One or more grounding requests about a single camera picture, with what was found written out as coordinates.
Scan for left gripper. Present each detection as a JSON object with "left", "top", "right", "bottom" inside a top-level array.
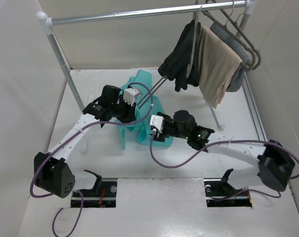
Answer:
[{"left": 111, "top": 96, "right": 135, "bottom": 124}]

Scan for teal t shirt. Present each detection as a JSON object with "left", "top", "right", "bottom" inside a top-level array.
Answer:
[{"left": 117, "top": 70, "right": 173, "bottom": 150}]

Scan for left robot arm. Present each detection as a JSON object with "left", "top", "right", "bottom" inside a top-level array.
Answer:
[{"left": 34, "top": 85, "right": 141, "bottom": 198}]

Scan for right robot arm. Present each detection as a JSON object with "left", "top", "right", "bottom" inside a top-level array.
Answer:
[{"left": 149, "top": 110, "right": 295, "bottom": 195}]

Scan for grey hanger with beige garment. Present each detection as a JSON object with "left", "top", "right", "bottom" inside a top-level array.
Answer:
[{"left": 240, "top": 61, "right": 254, "bottom": 71}]

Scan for grey hanger with black garment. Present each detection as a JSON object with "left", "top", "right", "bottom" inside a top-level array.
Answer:
[{"left": 186, "top": 7, "right": 201, "bottom": 79}]

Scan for black hanging garment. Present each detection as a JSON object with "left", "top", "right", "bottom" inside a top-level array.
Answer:
[{"left": 158, "top": 20, "right": 200, "bottom": 92}]

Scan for beige hanging garment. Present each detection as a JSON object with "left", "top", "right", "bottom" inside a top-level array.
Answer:
[{"left": 198, "top": 25, "right": 242, "bottom": 108}]

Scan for grey hanging garment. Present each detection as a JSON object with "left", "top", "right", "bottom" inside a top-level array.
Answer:
[{"left": 210, "top": 23, "right": 251, "bottom": 92}]

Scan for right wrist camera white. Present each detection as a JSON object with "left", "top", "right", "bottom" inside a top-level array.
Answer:
[{"left": 149, "top": 115, "right": 164, "bottom": 132}]

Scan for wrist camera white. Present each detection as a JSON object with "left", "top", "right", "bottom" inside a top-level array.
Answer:
[
  {"left": 123, "top": 87, "right": 142, "bottom": 106},
  {"left": 149, "top": 115, "right": 164, "bottom": 132}
]

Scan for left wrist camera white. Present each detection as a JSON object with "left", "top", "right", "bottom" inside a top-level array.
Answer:
[{"left": 123, "top": 87, "right": 142, "bottom": 106}]

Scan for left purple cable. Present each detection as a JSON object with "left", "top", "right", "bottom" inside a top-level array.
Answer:
[{"left": 30, "top": 82, "right": 154, "bottom": 237}]

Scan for purple cable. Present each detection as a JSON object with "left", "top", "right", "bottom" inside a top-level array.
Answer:
[
  {"left": 30, "top": 82, "right": 154, "bottom": 237},
  {"left": 149, "top": 128, "right": 299, "bottom": 198}
]

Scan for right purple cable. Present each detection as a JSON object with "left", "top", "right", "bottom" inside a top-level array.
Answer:
[{"left": 149, "top": 128, "right": 299, "bottom": 198}]

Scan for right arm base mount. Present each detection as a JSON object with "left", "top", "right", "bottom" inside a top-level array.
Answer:
[{"left": 204, "top": 169, "right": 253, "bottom": 207}]

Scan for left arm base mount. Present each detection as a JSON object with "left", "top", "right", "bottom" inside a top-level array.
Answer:
[{"left": 70, "top": 169, "right": 118, "bottom": 208}]

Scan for aluminium rail right side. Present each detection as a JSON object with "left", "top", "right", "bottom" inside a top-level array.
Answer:
[{"left": 242, "top": 75, "right": 268, "bottom": 141}]

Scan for silver clothes rack frame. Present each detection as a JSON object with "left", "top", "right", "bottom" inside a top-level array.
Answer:
[{"left": 36, "top": 0, "right": 260, "bottom": 131}]

